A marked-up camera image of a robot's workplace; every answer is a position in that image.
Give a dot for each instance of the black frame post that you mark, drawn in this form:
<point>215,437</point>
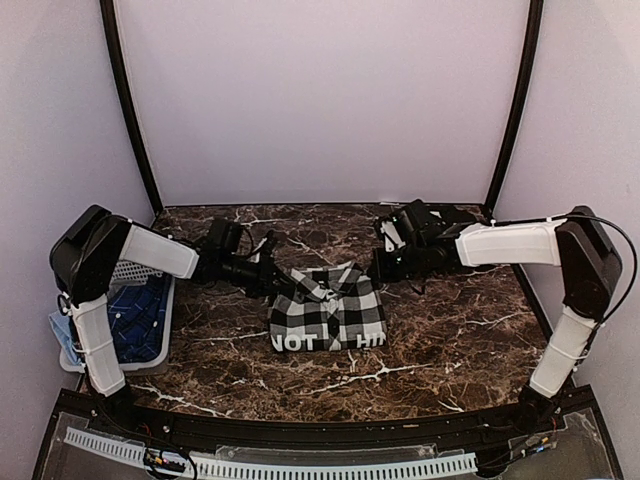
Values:
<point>521,89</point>
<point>118,67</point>

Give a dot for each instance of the grey plastic laundry basket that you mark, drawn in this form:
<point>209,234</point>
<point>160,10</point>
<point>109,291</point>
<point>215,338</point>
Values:
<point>128,273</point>

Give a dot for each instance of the right black frame post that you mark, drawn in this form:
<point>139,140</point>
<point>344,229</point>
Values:
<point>521,89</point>

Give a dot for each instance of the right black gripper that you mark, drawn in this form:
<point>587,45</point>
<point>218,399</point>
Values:
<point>380,270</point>

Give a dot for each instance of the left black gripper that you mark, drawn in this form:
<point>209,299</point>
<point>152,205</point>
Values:
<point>264,281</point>

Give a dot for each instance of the grey slotted cable duct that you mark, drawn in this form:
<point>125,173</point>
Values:
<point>245,463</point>

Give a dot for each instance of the left black frame post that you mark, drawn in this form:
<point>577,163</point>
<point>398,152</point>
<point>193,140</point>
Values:
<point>118,67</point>

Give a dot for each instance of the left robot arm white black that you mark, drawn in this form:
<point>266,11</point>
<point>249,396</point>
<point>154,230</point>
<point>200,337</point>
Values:
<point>85,258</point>

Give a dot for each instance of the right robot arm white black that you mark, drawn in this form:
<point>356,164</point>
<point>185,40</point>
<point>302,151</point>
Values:
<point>420,239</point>

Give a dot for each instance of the blue plaid shirt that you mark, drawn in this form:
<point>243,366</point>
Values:
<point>136,315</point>

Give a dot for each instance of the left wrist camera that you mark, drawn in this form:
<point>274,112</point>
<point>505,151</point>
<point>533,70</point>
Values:
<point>265,247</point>

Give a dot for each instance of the light blue shirt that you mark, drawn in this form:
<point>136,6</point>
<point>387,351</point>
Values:
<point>61,327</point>

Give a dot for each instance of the black front rail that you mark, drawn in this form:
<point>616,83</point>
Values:
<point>204,433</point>

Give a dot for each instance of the black white plaid shirt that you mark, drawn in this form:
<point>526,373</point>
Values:
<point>330,308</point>

